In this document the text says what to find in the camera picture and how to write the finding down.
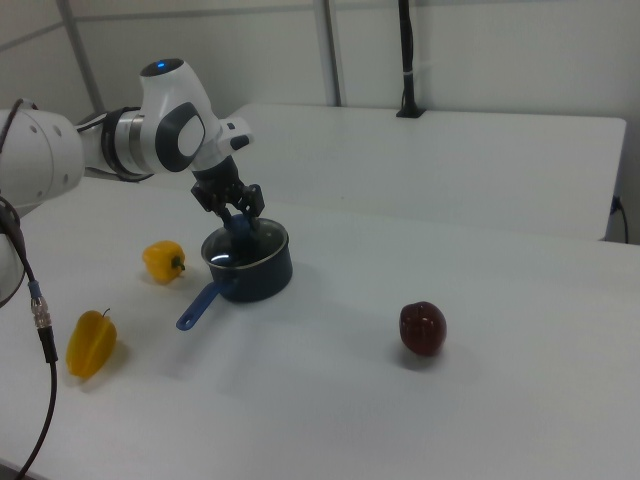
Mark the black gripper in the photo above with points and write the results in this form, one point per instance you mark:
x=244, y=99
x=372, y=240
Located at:
x=220, y=182

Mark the glass lid with blue knob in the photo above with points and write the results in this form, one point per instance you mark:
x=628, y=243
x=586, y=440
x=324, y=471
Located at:
x=270, y=237

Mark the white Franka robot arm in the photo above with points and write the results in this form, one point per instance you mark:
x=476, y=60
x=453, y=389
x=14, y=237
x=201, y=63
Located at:
x=170, y=125

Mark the dark blue saucepan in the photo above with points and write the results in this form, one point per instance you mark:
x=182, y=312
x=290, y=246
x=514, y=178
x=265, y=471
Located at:
x=260, y=280

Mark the yellow bell pepper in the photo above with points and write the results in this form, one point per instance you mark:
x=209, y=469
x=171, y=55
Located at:
x=162, y=262

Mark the white table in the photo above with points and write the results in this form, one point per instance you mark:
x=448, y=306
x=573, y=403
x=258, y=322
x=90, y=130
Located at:
x=425, y=165

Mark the yellow starfruit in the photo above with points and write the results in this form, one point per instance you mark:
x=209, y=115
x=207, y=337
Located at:
x=92, y=345

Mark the dark red bell pepper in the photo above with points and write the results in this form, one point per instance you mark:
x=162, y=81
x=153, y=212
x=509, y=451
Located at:
x=422, y=330

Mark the black pole with base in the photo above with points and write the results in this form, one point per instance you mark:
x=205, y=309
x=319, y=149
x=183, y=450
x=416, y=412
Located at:
x=409, y=60

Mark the grey metal wall post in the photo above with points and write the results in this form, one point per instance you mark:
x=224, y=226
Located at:
x=82, y=55
x=334, y=50

